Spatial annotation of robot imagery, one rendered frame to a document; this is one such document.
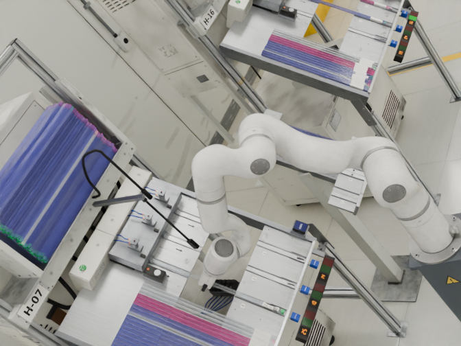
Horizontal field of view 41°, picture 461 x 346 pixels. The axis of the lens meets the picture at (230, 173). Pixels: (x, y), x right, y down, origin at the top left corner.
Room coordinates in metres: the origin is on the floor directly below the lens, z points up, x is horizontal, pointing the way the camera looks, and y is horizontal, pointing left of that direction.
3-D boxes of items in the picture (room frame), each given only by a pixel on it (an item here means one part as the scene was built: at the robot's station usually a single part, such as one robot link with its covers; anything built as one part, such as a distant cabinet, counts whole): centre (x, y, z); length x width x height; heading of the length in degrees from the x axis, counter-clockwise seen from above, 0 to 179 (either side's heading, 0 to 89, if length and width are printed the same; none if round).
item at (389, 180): (1.39, -0.32, 1.00); 0.19 x 0.12 x 0.24; 157
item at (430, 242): (1.42, -0.34, 0.79); 0.19 x 0.19 x 0.18
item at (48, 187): (2.05, 0.48, 1.52); 0.51 x 0.13 x 0.27; 127
